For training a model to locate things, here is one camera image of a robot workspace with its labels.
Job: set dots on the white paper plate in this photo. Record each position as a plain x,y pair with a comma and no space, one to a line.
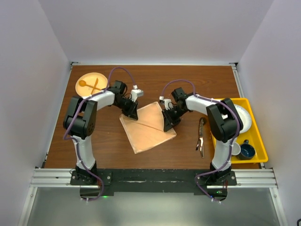
245,118

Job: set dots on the aluminium frame rail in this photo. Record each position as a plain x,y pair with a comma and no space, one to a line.
244,178

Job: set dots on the yellow plastic bin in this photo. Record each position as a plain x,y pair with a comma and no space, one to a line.
252,134

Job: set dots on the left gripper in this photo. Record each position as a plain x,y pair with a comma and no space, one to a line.
131,112

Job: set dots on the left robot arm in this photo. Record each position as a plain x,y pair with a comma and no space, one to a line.
80,122

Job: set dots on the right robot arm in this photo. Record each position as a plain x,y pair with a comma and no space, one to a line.
224,121

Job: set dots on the dark blue mug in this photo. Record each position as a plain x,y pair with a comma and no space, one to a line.
247,151

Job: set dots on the wooden knife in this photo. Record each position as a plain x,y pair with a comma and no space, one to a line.
94,86

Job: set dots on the wooden spoon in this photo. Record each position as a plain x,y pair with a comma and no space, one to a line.
82,83

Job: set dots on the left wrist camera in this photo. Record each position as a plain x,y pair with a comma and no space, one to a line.
136,93

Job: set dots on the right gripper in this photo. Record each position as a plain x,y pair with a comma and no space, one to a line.
169,122

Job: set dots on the white mug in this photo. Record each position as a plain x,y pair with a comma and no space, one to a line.
236,149

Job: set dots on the beige cloth napkin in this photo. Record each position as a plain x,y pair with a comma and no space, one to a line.
147,132

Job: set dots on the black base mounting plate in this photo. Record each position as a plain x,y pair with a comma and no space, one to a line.
202,186

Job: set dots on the round bamboo plate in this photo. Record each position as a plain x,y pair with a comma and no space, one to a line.
90,79

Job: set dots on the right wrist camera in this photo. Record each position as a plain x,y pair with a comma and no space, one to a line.
166,102

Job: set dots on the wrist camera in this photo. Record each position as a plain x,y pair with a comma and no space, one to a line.
166,102
136,93

